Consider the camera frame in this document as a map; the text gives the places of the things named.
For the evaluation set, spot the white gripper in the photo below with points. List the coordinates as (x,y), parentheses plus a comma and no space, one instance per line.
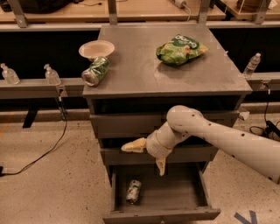
(154,144)

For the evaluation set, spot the white green 7up can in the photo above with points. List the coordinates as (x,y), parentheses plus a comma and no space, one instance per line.
(133,191)

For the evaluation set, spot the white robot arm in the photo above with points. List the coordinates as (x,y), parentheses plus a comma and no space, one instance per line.
(259,153)

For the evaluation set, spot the grey middle drawer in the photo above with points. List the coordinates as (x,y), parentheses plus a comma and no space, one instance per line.
(190,153)

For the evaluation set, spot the grey drawer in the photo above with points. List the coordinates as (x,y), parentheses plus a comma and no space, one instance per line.
(126,125)
(190,153)
(178,196)

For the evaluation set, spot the grey top drawer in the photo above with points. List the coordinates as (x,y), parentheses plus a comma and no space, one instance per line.
(126,125)

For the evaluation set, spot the grey bottom drawer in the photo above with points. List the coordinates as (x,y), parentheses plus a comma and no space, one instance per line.
(178,196)

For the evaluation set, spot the grey drawer cabinet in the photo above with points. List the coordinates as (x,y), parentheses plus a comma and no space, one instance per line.
(138,82)

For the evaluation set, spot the crushed green soda can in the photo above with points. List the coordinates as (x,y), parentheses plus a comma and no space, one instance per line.
(96,72)

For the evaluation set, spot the green chip bag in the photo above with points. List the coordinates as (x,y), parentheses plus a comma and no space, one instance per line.
(179,50)

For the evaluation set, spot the white paper bowl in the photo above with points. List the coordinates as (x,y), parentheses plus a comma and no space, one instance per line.
(96,48)

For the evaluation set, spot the clear water bottle right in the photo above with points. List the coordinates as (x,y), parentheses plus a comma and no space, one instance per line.
(252,65)

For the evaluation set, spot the white power adapter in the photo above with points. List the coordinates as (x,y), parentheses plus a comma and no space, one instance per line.
(180,3)

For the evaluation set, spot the clear bottle far left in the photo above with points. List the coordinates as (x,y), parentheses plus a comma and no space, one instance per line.
(9,75)

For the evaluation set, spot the grey metal rail shelf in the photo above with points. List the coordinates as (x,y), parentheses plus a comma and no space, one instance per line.
(40,88)

